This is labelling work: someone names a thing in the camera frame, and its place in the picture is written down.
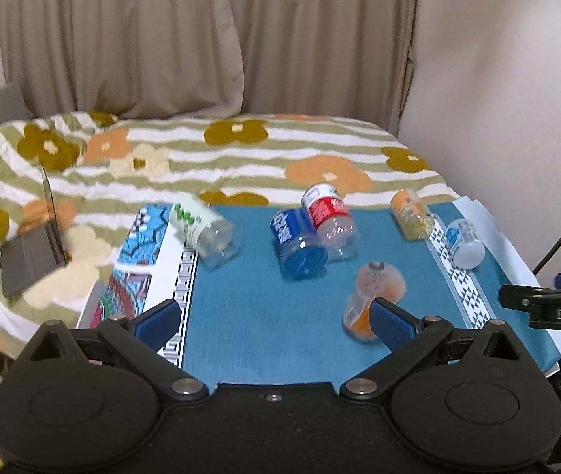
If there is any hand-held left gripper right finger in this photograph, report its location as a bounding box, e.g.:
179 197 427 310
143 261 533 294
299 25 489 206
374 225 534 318
341 298 533 408

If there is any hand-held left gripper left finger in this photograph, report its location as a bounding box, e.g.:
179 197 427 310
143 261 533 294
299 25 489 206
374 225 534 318
16 299 210 408

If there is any green label plastic bottle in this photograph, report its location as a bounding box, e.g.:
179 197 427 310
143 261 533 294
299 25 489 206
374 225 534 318
169 194 242 271

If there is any small light blue label bottle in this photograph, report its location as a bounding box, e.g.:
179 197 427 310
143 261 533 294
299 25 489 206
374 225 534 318
445 218 487 270

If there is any teal patterned cloth mat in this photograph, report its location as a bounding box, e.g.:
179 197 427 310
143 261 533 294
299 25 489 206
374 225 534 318
76 196 561 387

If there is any yellow orange label plastic bottle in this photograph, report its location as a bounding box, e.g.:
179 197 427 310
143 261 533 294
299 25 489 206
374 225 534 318
390 188 436 242

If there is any blue label plastic bottle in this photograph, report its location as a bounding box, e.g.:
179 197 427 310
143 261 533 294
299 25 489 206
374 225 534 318
270 207 329 282

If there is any red label plastic bottle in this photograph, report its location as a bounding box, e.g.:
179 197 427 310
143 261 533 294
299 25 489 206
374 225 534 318
301 183 361 263

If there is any grey laptop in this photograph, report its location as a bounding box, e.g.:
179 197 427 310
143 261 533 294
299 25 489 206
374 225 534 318
0 162 72 298

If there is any floral striped blanket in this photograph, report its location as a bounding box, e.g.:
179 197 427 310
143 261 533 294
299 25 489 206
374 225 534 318
0 110 463 360

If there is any beige curtain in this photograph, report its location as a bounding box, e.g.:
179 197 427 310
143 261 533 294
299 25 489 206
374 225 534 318
0 0 422 135

